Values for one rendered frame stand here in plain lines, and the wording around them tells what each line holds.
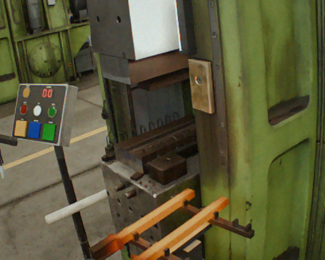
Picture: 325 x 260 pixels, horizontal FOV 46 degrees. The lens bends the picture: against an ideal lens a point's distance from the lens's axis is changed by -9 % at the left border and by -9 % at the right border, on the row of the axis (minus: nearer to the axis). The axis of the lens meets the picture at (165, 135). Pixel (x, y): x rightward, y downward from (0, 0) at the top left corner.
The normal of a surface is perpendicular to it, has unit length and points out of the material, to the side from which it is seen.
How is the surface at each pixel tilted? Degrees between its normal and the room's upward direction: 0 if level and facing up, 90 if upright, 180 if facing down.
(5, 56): 90
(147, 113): 90
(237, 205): 90
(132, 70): 90
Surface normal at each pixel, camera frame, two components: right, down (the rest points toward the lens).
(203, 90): -0.78, 0.32
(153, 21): 0.62, 0.26
